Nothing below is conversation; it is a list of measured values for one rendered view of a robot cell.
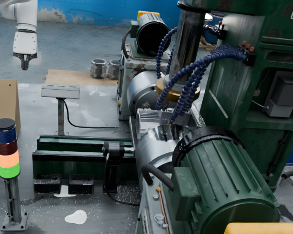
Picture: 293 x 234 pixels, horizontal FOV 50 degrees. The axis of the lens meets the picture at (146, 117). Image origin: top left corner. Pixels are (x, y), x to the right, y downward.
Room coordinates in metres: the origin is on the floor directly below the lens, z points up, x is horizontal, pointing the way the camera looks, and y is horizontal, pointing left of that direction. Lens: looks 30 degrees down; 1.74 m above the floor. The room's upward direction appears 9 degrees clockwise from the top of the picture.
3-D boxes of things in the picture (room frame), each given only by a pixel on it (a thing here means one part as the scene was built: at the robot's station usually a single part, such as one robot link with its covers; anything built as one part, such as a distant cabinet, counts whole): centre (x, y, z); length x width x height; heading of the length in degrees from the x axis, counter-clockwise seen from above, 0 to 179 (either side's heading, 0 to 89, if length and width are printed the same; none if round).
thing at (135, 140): (1.09, 0.04, 1.01); 0.26 x 0.04 x 0.03; 11
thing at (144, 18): (1.76, 0.09, 1.16); 0.33 x 0.26 x 0.42; 11
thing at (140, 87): (1.44, -0.01, 1.04); 0.37 x 0.25 x 0.25; 11
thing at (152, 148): (0.86, -0.12, 1.04); 0.41 x 0.25 x 0.25; 11
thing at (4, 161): (0.74, 0.40, 1.10); 0.06 x 0.06 x 0.04
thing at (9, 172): (0.74, 0.40, 1.05); 0.06 x 0.06 x 0.04
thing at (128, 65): (1.73, 0.05, 0.99); 0.35 x 0.31 x 0.37; 11
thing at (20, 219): (0.74, 0.40, 1.01); 0.08 x 0.08 x 0.42; 11
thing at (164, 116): (1.15, -0.11, 1.11); 0.12 x 0.11 x 0.07; 101
